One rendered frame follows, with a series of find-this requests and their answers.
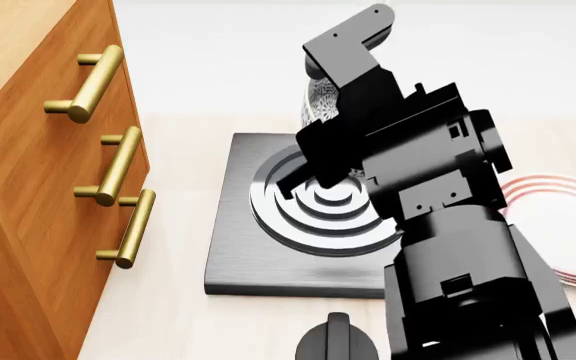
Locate black stove knob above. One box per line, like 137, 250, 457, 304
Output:
294, 311, 381, 360

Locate white plate with red rings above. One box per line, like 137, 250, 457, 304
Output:
496, 172, 576, 291

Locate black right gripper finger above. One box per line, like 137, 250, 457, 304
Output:
302, 3, 397, 89
275, 116, 370, 201

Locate wooden cabinet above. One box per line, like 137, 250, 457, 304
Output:
0, 0, 157, 360

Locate dark square metal stove plate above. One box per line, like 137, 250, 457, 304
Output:
203, 132, 405, 300

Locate brass bar cabinet handle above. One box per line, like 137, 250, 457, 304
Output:
95, 188, 158, 270
43, 44, 125, 125
73, 125, 144, 208

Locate round ringed stove burner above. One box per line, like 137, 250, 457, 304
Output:
248, 144, 400, 258

